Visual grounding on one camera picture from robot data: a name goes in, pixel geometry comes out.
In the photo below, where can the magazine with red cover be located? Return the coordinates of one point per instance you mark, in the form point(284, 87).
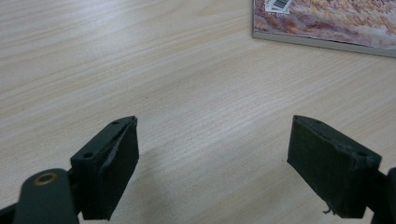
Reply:
point(336, 21)

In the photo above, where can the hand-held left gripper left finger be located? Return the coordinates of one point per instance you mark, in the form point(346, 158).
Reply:
point(106, 174)

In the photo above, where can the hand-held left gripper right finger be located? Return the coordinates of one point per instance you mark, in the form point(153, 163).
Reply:
point(330, 168)

